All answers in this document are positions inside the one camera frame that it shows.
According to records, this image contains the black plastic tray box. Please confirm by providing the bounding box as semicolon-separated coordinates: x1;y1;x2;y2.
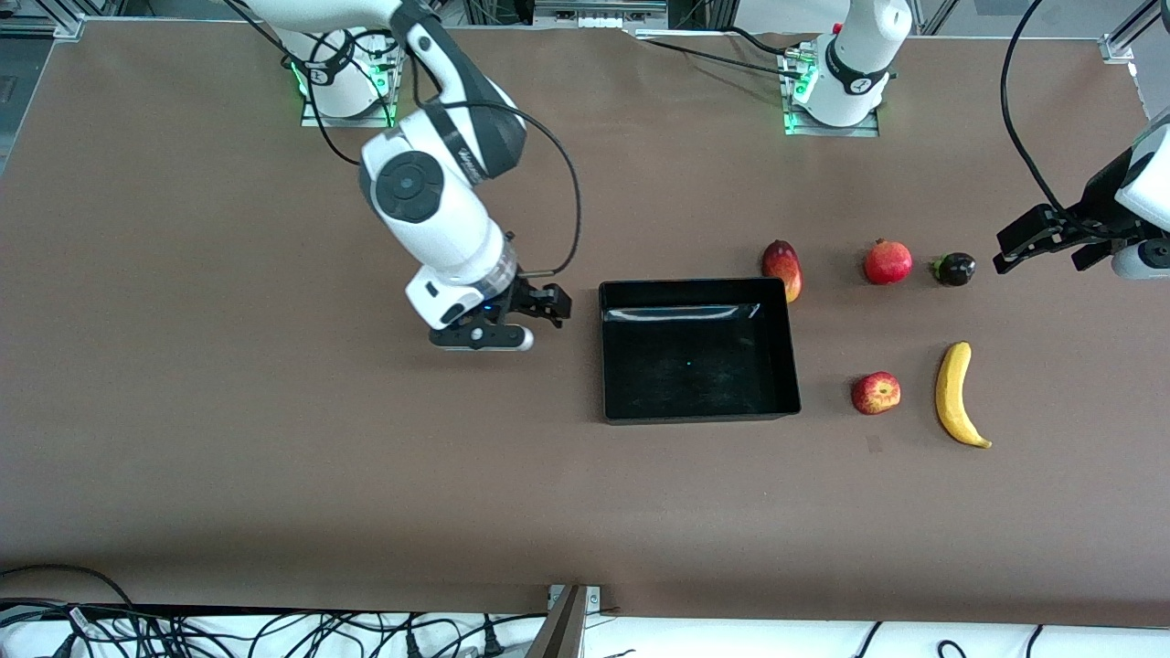
598;278;803;426

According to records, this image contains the yellow banana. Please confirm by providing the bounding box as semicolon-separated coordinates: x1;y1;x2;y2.
934;341;994;450

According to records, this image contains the red yellow apple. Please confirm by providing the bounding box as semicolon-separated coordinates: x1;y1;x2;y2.
851;370;902;416

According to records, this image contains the dark purple eggplant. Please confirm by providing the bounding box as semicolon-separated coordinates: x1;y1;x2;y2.
930;252;977;288

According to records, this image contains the red pomegranate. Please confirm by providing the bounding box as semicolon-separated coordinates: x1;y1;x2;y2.
864;239;914;286

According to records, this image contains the red yellow mango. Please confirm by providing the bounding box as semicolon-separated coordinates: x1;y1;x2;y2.
762;239;803;304

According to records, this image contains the white power strip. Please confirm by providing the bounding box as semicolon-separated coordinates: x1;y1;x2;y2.
535;0;668;28

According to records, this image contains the grey slanted beam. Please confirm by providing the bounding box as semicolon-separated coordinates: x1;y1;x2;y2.
526;585;588;658

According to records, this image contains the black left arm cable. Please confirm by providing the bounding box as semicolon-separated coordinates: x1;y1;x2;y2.
1002;0;1112;229

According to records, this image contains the aluminium frame profile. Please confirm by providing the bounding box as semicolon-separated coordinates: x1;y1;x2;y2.
1101;0;1170;65
0;0;83;39

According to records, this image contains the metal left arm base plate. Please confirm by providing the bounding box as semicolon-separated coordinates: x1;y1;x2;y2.
783;55;880;138

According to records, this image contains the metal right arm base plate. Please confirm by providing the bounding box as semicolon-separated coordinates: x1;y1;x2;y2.
302;55;396;127

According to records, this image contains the black table cable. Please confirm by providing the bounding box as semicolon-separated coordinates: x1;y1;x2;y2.
631;26;805;81

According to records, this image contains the grey looped floor cable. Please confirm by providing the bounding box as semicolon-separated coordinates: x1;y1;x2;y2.
0;565;138;631

